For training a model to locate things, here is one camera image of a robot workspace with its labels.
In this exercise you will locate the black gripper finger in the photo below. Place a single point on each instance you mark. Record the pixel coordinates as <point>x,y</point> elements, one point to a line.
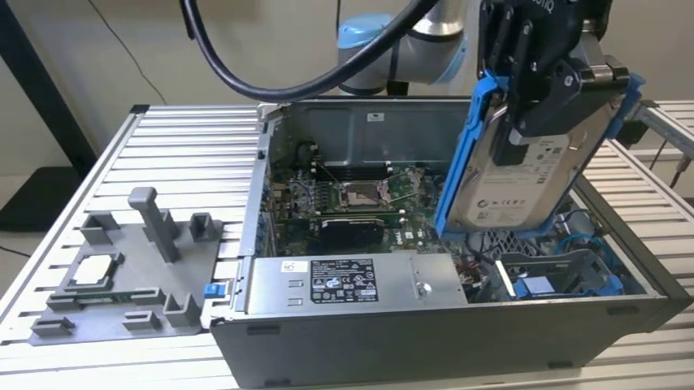
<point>564,97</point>
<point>501,48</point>

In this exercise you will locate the hard disk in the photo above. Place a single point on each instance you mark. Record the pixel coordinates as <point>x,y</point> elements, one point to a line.
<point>516,195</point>
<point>534,286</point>

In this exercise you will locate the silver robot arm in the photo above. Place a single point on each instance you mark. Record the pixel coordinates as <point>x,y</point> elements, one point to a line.
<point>429,40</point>

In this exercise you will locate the grey metal disk bay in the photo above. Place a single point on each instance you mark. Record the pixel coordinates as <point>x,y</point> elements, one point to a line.
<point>548,260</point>

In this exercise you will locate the green motherboard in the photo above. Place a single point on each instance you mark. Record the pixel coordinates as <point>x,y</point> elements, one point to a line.
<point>412,227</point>

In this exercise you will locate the CPU socket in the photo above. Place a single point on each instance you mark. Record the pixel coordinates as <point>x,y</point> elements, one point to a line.
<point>358,199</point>

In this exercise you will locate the black graphics card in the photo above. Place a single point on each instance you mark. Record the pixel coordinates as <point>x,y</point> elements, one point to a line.
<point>350,233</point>

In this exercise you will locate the open black PC case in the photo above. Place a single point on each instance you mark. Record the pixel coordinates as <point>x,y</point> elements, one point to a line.
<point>380,349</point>

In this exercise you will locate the silver power supply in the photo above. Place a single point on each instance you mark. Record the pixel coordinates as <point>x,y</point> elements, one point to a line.
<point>272,284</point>

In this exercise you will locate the blue case latch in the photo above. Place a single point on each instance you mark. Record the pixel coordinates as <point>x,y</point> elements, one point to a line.
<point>213,290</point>

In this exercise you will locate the black stand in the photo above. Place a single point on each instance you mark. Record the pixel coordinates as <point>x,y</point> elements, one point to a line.
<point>49,101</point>

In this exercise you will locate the grey plastic parts rack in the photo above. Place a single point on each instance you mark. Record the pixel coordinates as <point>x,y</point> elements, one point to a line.
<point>135,260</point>

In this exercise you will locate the silver CPU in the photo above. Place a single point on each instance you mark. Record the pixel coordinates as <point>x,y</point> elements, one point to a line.
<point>98,270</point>

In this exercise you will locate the green RAM stick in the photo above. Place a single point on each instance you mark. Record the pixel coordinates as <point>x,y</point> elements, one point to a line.
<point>117,296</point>

